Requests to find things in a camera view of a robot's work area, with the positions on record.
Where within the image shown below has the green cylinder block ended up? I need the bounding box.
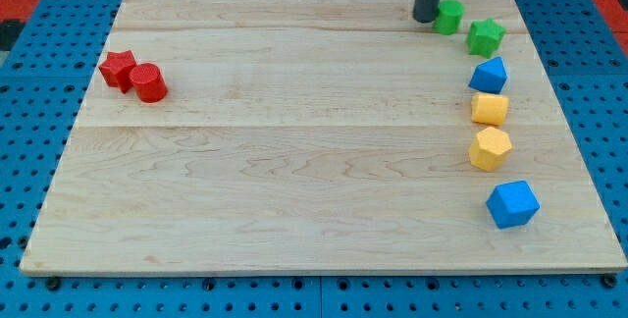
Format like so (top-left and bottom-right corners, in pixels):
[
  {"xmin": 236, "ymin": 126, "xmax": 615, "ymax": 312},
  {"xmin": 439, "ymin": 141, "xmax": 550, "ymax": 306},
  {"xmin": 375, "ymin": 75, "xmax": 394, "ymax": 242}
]
[{"xmin": 433, "ymin": 0, "xmax": 465, "ymax": 35}]

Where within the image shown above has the blue cube block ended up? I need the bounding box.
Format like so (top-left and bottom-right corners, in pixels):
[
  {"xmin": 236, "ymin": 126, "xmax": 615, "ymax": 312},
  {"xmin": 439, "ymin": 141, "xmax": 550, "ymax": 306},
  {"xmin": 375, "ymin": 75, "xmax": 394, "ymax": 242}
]
[{"xmin": 486, "ymin": 181, "xmax": 541, "ymax": 229}]

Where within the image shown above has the yellow rounded block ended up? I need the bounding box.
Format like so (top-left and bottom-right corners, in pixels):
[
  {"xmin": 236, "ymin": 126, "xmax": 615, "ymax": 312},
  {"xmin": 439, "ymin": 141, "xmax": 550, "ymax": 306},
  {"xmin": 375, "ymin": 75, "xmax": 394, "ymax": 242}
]
[{"xmin": 471, "ymin": 92, "xmax": 509, "ymax": 126}]

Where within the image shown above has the blue pentagon block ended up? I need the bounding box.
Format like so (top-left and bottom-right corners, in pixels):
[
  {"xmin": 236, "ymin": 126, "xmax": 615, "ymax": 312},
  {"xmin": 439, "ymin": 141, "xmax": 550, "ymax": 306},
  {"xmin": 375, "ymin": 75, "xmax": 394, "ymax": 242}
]
[{"xmin": 468, "ymin": 57, "xmax": 508, "ymax": 94}]

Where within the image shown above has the green star block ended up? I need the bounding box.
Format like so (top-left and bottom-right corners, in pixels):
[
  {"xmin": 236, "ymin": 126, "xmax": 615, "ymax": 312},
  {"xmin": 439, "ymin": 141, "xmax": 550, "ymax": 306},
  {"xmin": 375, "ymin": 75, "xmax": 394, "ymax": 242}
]
[{"xmin": 465, "ymin": 18, "xmax": 506, "ymax": 58}]

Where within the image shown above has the red star block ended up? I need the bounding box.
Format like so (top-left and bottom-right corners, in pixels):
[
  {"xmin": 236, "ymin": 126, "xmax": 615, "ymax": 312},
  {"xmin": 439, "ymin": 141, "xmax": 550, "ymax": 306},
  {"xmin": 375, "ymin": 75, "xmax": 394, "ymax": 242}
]
[{"xmin": 98, "ymin": 50, "xmax": 136, "ymax": 93}]

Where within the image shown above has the wooden board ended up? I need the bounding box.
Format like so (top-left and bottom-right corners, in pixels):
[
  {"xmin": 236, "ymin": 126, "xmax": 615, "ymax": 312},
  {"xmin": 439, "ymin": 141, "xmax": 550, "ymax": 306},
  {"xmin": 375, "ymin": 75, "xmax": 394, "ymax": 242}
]
[{"xmin": 21, "ymin": 0, "xmax": 627, "ymax": 277}]

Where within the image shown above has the yellow hexagon block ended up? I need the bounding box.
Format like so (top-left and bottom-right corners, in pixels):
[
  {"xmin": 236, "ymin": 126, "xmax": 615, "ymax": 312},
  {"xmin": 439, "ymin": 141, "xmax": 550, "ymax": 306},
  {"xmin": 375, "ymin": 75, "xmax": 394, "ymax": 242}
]
[{"xmin": 468, "ymin": 127, "xmax": 513, "ymax": 172}]

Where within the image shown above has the red cylinder block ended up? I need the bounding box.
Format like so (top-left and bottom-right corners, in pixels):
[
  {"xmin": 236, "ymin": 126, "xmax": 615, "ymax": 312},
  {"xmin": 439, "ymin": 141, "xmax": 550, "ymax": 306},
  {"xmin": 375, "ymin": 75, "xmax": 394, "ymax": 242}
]
[{"xmin": 130, "ymin": 63, "xmax": 168, "ymax": 103}]

